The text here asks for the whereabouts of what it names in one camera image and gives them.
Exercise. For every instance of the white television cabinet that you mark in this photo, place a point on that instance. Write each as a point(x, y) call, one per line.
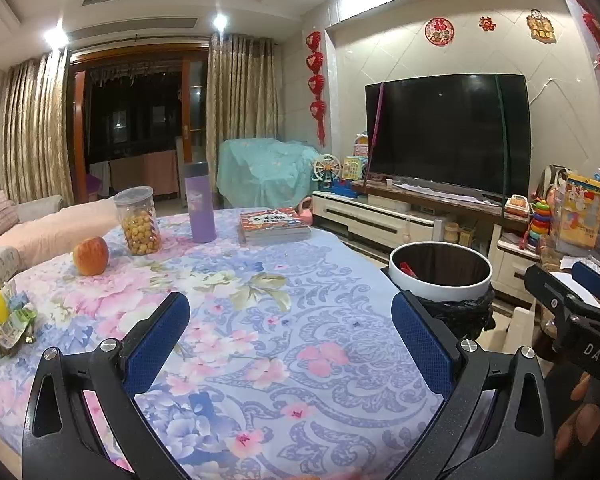
point(370, 220)

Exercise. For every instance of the pink toy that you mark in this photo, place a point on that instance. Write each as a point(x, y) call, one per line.
point(361, 145)

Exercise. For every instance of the red apple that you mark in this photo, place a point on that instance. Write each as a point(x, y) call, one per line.
point(91, 256)

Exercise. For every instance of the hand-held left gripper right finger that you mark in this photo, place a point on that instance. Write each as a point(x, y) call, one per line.
point(425, 345)

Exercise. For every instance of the green and white packet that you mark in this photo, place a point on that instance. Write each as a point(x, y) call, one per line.
point(17, 330)

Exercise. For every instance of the pink covered sofa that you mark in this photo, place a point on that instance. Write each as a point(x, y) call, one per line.
point(50, 230)

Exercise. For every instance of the gold figure wall decal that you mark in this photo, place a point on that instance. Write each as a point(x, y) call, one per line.
point(541, 25)

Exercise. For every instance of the yellow toy gift box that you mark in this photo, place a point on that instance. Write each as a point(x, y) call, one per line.
point(582, 215)

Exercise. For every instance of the purple thermos bottle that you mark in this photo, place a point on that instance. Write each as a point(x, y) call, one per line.
point(201, 210)

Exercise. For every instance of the gold patterned curtain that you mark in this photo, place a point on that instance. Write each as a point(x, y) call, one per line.
point(242, 100)
point(35, 130)

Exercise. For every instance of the white round bin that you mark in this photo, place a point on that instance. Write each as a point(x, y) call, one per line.
point(445, 292)

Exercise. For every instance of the toy telephone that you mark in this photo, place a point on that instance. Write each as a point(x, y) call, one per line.
point(517, 205)

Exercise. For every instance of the person's right hand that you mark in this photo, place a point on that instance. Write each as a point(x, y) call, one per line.
point(577, 425)

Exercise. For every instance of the colourful toy house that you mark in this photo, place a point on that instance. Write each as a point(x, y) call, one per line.
point(355, 169)

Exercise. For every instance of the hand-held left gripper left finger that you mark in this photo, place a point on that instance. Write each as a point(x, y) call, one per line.
point(155, 345)

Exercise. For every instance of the pink toy kettle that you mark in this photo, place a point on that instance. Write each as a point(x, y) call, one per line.
point(307, 215)

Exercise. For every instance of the floral tablecloth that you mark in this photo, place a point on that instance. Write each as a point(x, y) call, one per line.
point(280, 335)

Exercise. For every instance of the small red wall decal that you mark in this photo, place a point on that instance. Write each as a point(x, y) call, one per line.
point(487, 23)

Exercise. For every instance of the blue toy blocks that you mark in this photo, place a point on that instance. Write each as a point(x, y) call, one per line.
point(345, 189)

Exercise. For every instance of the clear jar of snack balls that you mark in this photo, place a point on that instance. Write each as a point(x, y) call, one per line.
point(137, 230)

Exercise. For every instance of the teal cloth cover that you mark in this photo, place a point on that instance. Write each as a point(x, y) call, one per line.
point(265, 170)

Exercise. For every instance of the black flat television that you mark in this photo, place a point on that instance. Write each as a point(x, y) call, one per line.
point(445, 135)

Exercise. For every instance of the wooden frame glass door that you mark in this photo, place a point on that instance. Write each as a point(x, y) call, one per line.
point(130, 110)

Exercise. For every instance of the toy ferris wheel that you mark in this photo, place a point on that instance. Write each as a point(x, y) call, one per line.
point(326, 170)

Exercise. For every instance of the red cover book stack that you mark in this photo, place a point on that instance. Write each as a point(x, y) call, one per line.
point(272, 222)

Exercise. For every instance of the white stool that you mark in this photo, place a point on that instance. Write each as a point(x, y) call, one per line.
point(519, 327)

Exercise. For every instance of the black bin liner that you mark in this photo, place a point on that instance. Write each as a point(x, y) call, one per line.
point(465, 312)

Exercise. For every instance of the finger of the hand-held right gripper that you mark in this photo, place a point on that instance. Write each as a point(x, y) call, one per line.
point(597, 282)
point(550, 292)

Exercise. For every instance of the round red wall decal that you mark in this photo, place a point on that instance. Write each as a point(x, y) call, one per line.
point(438, 31)

